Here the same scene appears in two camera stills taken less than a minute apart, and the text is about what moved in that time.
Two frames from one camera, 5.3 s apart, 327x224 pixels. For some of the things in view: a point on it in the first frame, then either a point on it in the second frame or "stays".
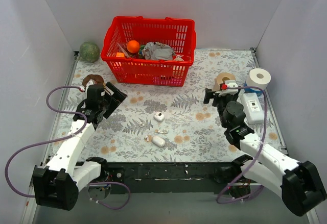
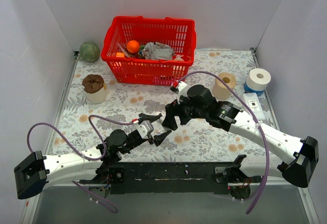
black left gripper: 112,101 → 150,134
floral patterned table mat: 163,122 stays
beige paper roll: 220,79 stays
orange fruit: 133,46 stays
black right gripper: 214,97 → 177,112
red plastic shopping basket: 156,51 stays
